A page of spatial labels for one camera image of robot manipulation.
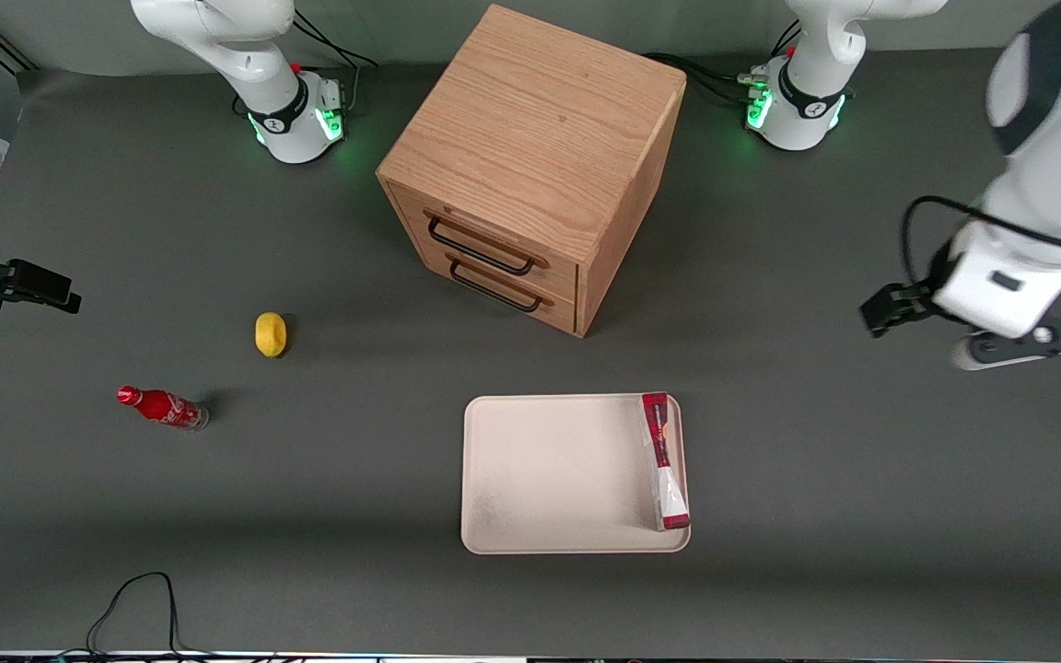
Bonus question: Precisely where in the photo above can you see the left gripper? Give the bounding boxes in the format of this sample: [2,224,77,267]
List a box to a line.
[859,224,1061,341]

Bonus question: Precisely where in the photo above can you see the red cookie box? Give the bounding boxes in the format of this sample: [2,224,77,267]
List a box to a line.
[640,392,693,533]

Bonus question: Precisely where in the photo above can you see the beige plastic tray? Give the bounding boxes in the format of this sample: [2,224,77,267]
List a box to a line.
[461,393,692,555]

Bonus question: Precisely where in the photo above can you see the red cola bottle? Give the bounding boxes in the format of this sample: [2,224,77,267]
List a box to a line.
[116,385,210,432]

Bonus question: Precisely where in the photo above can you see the yellow lemon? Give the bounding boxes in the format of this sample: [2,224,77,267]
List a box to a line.
[254,311,288,358]

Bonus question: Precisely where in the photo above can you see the wooden two-drawer cabinet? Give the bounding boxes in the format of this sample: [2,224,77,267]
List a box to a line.
[376,4,688,339]

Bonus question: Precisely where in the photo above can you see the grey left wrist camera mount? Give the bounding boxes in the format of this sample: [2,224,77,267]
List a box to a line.
[951,310,1061,372]

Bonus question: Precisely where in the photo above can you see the black left base cables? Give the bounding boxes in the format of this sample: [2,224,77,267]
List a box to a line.
[644,18,803,104]

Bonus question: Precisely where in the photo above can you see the black base cables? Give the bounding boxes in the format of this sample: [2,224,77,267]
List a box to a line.
[291,7,381,116]
[644,18,803,104]

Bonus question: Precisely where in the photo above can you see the black looped table cable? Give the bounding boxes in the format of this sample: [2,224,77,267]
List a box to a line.
[56,571,218,660]

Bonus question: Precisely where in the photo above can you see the black right base cables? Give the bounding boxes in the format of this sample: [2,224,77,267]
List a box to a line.
[291,7,381,116]

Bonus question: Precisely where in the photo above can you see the black metal drawer handle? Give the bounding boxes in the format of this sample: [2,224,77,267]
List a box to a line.
[448,259,543,314]
[426,215,537,277]

